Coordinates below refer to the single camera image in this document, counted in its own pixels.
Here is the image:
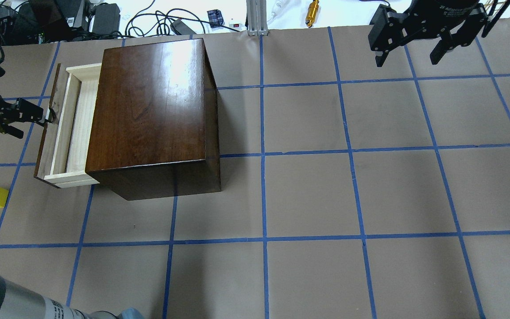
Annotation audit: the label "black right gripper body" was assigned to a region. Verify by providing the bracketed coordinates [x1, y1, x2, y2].
[368, 0, 490, 53]

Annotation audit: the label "light wood drawer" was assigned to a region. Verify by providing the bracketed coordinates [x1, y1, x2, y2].
[34, 63, 101, 188]

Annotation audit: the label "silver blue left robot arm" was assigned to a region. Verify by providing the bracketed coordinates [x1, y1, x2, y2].
[0, 66, 142, 319]

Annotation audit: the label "dark wooden drawer cabinet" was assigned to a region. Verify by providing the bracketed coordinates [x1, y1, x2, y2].
[85, 38, 221, 201]

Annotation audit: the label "black power adapter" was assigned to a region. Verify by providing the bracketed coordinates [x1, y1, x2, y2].
[170, 19, 197, 35]

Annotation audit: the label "aluminium frame post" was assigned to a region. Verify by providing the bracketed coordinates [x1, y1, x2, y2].
[246, 0, 269, 36]

